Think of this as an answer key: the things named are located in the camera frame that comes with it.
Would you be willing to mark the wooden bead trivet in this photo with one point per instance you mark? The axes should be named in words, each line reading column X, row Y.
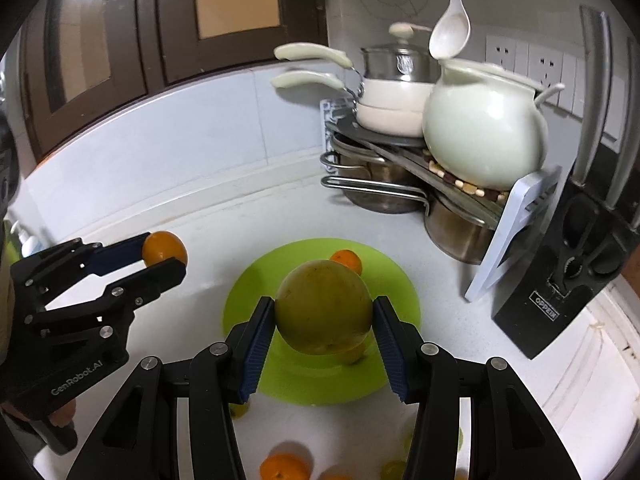
column 470, row 188

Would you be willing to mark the black kitchen scissors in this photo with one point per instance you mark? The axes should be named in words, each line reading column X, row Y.
column 570, row 265

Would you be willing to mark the white wall outlet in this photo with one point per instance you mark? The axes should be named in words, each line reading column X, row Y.
column 545, row 66
column 501, row 53

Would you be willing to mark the steel pot with cream knob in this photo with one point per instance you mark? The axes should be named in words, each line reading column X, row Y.
column 395, row 64

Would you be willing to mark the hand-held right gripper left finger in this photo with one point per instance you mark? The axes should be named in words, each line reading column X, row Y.
column 255, row 355

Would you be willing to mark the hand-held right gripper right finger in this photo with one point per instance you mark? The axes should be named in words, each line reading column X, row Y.
column 391, row 355

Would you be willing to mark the wide stainless steel pot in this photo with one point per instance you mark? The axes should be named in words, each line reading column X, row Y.
column 375, row 182

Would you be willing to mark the orange tangerine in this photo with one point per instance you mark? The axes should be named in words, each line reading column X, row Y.
column 165, row 254
column 347, row 261
column 285, row 466

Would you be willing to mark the green plate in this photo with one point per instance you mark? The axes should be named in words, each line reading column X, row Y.
column 250, row 300

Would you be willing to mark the white plastic spoon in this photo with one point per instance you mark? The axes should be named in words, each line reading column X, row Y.
column 450, row 27

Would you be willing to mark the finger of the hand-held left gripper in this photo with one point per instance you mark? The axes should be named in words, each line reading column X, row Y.
column 117, row 256
column 160, row 272

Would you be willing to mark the brown cabinet door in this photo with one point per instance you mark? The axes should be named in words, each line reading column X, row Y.
column 235, row 10
column 75, row 45

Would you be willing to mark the black knife block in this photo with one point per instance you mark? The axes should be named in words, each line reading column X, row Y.
column 530, row 310

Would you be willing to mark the large yellow-green pear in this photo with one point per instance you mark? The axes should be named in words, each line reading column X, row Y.
column 322, row 305

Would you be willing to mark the person's left hand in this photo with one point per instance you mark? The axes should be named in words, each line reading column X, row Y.
column 62, row 412

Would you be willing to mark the white ceramic pot lid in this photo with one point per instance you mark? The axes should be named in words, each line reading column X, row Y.
column 480, row 71

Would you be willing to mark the grey white pot rack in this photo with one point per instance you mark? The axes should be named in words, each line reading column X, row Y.
column 505, row 240

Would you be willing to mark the green round fruit with calyx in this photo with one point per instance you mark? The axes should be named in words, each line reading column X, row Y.
column 241, row 410

